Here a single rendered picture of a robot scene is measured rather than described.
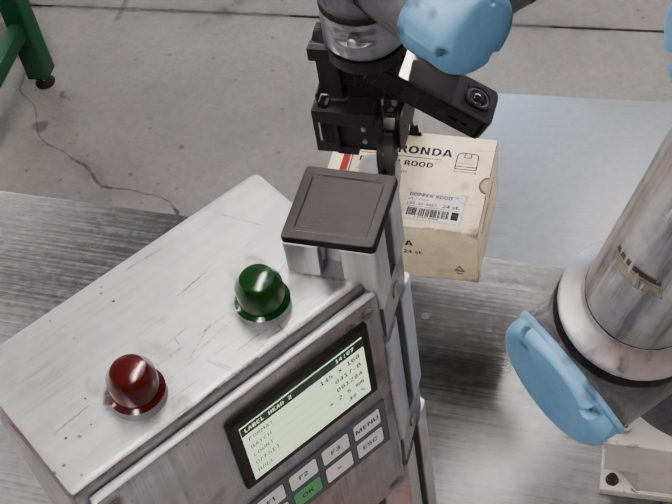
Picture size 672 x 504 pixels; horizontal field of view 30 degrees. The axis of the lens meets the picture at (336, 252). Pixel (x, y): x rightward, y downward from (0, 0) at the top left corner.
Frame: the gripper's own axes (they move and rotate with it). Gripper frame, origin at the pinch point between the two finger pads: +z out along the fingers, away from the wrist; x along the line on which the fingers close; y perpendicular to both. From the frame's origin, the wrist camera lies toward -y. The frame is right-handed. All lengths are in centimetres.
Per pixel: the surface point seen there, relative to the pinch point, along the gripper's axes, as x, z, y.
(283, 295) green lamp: 49, -48, -8
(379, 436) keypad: 48, -36, -11
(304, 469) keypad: 52, -38, -8
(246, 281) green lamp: 49, -50, -7
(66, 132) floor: -94, 100, 105
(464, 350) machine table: 6.5, 17.1, -6.1
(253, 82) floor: -114, 100, 67
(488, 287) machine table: -2.0, 17.1, -7.3
